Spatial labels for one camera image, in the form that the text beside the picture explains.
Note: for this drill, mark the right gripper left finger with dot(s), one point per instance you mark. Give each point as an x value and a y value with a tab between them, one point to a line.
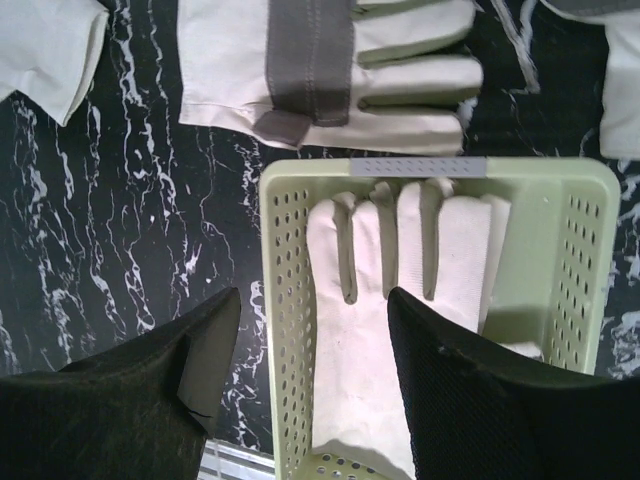
141	410

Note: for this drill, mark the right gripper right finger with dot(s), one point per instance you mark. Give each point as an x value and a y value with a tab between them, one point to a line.
476	410

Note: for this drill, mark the pale green plastic storage basket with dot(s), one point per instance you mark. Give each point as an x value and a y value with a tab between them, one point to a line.
549	295

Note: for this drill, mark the beige work glove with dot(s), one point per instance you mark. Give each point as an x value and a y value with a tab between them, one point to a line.
50	51

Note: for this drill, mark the horizontal white grey work glove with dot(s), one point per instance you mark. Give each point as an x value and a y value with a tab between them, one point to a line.
384	76

